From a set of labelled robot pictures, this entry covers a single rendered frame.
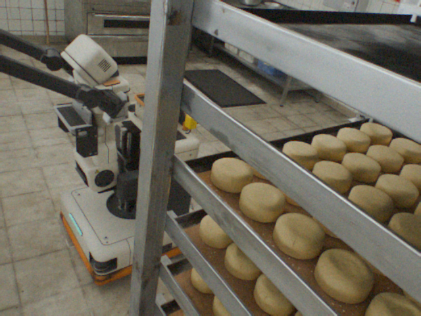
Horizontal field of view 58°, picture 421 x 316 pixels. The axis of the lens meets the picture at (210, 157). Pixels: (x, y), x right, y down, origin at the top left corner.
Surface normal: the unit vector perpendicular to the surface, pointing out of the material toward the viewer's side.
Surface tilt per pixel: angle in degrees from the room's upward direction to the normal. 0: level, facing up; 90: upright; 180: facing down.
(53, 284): 0
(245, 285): 0
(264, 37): 90
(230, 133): 90
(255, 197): 0
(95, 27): 91
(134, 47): 90
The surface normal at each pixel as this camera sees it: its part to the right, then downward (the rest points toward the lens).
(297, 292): -0.80, 0.19
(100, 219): 0.15, -0.84
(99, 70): 0.58, 0.50
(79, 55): -0.43, -0.48
